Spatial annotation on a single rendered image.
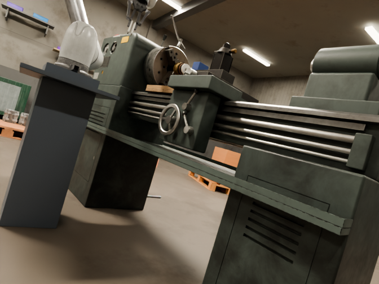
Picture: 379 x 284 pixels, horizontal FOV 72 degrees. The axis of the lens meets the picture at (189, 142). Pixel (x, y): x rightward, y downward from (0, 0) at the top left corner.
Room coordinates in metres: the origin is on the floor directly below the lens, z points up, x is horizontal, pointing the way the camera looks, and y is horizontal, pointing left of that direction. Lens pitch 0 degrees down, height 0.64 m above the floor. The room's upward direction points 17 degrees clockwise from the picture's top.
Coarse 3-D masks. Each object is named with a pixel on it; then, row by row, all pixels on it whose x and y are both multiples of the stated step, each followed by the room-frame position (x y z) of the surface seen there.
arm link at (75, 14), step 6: (66, 0) 1.53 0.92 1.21; (72, 0) 1.52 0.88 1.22; (78, 0) 1.54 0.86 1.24; (66, 6) 1.55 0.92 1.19; (72, 6) 1.52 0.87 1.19; (78, 6) 1.53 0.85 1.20; (72, 12) 1.53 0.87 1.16; (78, 12) 1.53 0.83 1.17; (84, 12) 1.56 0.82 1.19; (72, 18) 1.53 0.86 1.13; (78, 18) 1.53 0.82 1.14; (84, 18) 1.55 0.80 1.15; (102, 54) 1.61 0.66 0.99; (96, 60) 1.52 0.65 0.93; (102, 60) 1.61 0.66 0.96; (90, 66) 1.54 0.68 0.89; (96, 66) 1.59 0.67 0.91
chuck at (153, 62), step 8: (160, 48) 1.77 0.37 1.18; (176, 48) 1.83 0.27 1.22; (152, 56) 1.77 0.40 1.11; (160, 56) 1.76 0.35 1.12; (184, 56) 1.89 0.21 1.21; (152, 64) 1.74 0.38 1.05; (160, 64) 1.77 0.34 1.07; (168, 64) 1.81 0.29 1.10; (152, 72) 1.75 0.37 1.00; (160, 72) 1.78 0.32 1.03; (152, 80) 1.80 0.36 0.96; (160, 80) 1.79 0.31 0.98
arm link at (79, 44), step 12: (72, 24) 1.34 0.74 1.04; (84, 24) 1.35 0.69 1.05; (72, 36) 1.32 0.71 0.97; (84, 36) 1.33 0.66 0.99; (96, 36) 1.40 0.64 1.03; (60, 48) 1.34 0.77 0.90; (72, 48) 1.32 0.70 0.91; (84, 48) 1.34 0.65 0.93; (96, 48) 1.44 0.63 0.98; (84, 60) 1.36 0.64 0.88
